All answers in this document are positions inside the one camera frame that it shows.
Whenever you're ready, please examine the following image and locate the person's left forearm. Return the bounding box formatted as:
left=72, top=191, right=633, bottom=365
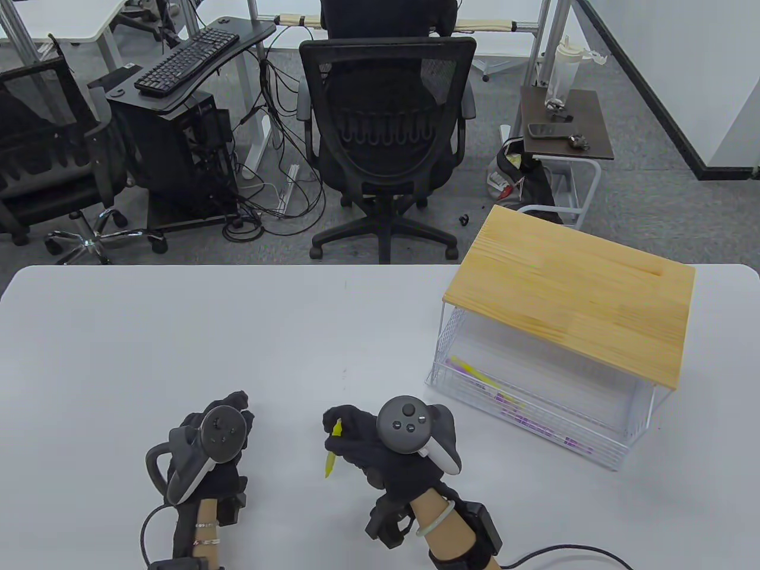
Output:
left=191, top=499, right=221, bottom=570

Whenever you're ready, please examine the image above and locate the black keyboard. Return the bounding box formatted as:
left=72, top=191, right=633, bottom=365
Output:
left=134, top=28, right=240, bottom=99

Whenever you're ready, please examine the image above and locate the black mesh office chair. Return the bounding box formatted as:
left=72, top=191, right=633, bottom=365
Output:
left=297, top=37, right=477, bottom=265
left=0, top=56, right=170, bottom=265

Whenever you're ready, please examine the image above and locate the person's left hand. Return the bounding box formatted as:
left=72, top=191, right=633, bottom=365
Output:
left=165, top=391, right=256, bottom=510

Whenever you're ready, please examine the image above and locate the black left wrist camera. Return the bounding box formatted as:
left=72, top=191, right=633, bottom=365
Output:
left=217, top=490, right=249, bottom=528

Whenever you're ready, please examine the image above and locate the pale green bangle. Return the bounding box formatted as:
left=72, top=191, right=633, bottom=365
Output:
left=414, top=500, right=457, bottom=537

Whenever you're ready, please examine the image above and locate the purple double-ended highlighter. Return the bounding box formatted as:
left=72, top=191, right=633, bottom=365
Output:
left=494, top=392, right=596, bottom=457
left=446, top=358, right=505, bottom=404

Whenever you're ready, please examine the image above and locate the yellow double-ended highlighter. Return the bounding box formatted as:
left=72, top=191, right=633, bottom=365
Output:
left=323, top=419, right=344, bottom=479
left=451, top=355, right=493, bottom=387

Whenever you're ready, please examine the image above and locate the white power strip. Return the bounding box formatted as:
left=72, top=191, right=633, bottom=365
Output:
left=278, top=164, right=302, bottom=219

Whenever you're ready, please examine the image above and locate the white desk leg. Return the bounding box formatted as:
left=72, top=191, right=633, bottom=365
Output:
left=239, top=0, right=284, bottom=180

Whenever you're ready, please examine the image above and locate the person's right forearm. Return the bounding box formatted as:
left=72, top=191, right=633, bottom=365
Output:
left=410, top=484, right=479, bottom=559

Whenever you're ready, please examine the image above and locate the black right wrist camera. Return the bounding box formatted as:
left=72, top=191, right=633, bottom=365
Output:
left=365, top=498, right=416, bottom=548

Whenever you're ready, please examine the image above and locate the grey metal post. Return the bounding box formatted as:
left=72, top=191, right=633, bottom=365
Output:
left=521, top=0, right=554, bottom=90

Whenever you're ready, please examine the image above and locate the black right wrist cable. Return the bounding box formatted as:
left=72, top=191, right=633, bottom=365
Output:
left=502, top=545, right=635, bottom=570

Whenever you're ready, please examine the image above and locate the black right wrist module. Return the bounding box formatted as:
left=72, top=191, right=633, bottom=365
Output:
left=429, top=502, right=504, bottom=570

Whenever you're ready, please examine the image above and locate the black right hand controller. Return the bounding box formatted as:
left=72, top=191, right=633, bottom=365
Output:
left=376, top=395, right=463, bottom=476

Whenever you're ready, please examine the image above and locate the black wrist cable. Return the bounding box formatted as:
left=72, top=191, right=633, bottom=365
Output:
left=140, top=503, right=178, bottom=568
left=502, top=545, right=635, bottom=570

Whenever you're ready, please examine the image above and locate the wooden basket lid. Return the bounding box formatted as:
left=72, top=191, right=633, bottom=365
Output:
left=443, top=205, right=696, bottom=390

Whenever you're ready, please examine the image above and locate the brown side table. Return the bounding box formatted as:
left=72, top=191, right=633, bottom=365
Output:
left=515, top=86, right=616, bottom=231

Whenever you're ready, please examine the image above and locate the black computer tower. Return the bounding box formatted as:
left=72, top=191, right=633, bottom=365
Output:
left=110, top=92, right=240, bottom=233

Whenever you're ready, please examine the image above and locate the white desk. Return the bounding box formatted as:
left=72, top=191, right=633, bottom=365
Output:
left=0, top=0, right=129, bottom=47

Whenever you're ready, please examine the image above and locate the clear tumbler bottle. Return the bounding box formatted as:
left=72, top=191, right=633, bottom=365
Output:
left=544, top=36, right=610, bottom=112

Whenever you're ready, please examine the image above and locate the tangle of black cables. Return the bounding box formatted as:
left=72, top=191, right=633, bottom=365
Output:
left=221, top=45, right=333, bottom=243

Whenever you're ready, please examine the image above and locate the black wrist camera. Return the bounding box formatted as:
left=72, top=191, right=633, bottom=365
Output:
left=365, top=498, right=416, bottom=548
left=217, top=490, right=249, bottom=528

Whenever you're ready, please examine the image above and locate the black curved desk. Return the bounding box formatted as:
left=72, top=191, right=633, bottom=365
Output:
left=88, top=16, right=280, bottom=115

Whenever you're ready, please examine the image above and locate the white wire basket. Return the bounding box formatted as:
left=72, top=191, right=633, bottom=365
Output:
left=425, top=302, right=658, bottom=473

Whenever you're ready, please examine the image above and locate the black wrist module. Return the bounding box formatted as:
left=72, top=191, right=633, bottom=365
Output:
left=148, top=557, right=225, bottom=570
left=429, top=502, right=504, bottom=570

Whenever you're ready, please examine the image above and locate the black left wrist module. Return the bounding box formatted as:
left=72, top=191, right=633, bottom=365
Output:
left=148, top=557, right=225, bottom=570

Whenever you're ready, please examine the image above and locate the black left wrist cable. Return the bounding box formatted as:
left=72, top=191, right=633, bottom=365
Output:
left=140, top=503, right=178, bottom=568

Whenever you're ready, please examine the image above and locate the dark floor bag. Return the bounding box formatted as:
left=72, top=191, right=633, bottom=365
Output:
left=486, top=137, right=566, bottom=225

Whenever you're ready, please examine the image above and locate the person's right hand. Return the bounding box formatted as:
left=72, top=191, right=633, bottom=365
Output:
left=322, top=405, right=461, bottom=505

